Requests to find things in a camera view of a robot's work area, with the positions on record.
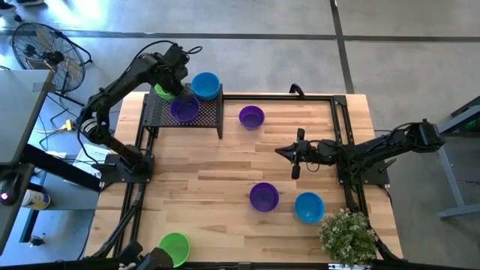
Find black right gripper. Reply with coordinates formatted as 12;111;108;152
275;128;338;180

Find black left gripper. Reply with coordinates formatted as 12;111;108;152
151;43;194;104

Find green plastic mini bowl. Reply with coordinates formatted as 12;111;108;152
154;82;185;104
157;232;191;269

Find blue plastic mini bowl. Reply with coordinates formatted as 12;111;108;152
190;71;221;101
294;191;326;224

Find purple plastic mini bowl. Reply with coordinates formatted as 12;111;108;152
169;96;201;125
238;105;266;131
249;181;281;213

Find black perforated metal rack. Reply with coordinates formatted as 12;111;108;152
139;82;225;140

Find black clamp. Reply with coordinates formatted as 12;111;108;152
288;82;307;99

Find artificial potted plant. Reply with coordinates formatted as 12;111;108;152
317;208;379;268

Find white paper sheet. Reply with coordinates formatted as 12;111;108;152
73;144;112;177

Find black floor fan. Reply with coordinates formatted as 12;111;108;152
10;21;94;108

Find white power strip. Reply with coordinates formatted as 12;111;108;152
43;149;68;161

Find grey desk top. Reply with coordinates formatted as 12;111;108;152
0;68;55;167

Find white yellow canister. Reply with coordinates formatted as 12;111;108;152
20;188;52;211

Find black device with indicator light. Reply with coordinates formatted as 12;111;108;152
0;170;23;207

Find black aluminium table frame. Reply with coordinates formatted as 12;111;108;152
88;93;404;263

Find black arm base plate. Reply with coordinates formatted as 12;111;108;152
100;155;155;185
335;155;398;185

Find silver metal bracket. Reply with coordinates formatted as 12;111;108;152
328;263;371;270

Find black desk leg frame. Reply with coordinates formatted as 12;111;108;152
20;144;104;193

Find grey metal stand frame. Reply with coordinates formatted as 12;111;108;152
415;95;480;221

